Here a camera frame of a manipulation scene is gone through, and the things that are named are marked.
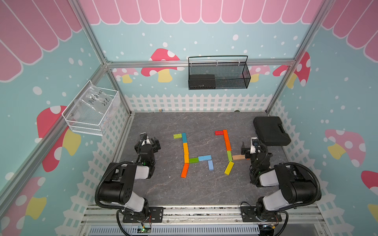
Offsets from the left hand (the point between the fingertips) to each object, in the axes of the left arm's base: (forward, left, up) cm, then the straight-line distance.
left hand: (148, 141), depth 92 cm
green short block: (-9, -29, -7) cm, 31 cm away
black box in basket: (+28, -33, +25) cm, 50 cm away
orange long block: (-15, -24, -8) cm, 29 cm away
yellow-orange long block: (+1, -23, -8) cm, 25 cm away
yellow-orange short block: (-7, -24, -8) cm, 26 cm away
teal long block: (+8, -22, -7) cm, 24 cm away
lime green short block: (+10, -17, -8) cm, 22 cm away
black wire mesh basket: (+37, -44, +27) cm, 63 cm away
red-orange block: (+12, -52, -8) cm, 54 cm away
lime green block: (-5, -52, -7) cm, 53 cm away
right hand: (0, -65, +3) cm, 65 cm away
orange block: (+3, -52, -8) cm, 53 cm away
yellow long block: (-13, -51, -8) cm, 53 cm away
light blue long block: (-7, -36, -8) cm, 37 cm away
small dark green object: (+39, -65, -10) cm, 77 cm away
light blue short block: (-12, -40, -8) cm, 42 cm away
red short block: (+14, -47, -9) cm, 50 cm away
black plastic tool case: (+13, -83, -4) cm, 84 cm away
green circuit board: (-45, -5, -11) cm, 47 cm away
